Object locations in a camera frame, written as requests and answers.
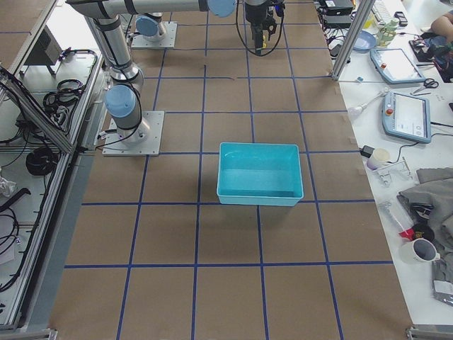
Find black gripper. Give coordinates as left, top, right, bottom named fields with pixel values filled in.
left=244, top=0, right=277, bottom=49

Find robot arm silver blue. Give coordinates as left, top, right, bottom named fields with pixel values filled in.
left=120, top=12, right=166, bottom=42
left=67, top=1, right=285, bottom=82

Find blue plate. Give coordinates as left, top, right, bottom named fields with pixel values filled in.
left=353, top=30, right=376, bottom=53

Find far teach pendant tablet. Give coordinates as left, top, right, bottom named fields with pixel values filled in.
left=369, top=48, right=425, bottom=84

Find teach pendant tablet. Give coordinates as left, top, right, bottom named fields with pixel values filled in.
left=382, top=91, right=432, bottom=144
left=369, top=48, right=425, bottom=84

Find turquoise plastic bin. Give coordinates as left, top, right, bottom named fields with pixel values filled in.
left=217, top=142, right=304, bottom=207

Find black power adapter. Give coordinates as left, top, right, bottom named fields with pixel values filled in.
left=360, top=145, right=374, bottom=159

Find near teach pendant tablet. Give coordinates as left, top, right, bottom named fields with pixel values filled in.
left=382, top=91, right=432, bottom=144

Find white paper cup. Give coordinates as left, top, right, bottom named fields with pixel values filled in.
left=366, top=148, right=390, bottom=170

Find scissors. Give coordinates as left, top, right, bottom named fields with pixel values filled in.
left=411, top=78, right=439, bottom=95

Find grey electronics box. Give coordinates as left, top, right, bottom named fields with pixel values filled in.
left=24, top=25, right=63, bottom=75

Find grey cloth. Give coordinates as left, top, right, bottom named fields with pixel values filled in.
left=397, top=167, right=452, bottom=265

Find white grey mug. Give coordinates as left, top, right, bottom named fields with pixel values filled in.
left=399, top=238, right=440, bottom=264

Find aluminium frame post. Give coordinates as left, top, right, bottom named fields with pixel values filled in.
left=331, top=0, right=375, bottom=81

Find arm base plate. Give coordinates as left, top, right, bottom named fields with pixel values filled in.
left=131, top=21, right=178, bottom=50
left=102, top=110, right=165, bottom=157

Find coiled black cable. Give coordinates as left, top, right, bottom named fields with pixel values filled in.
left=25, top=146, right=58, bottom=176

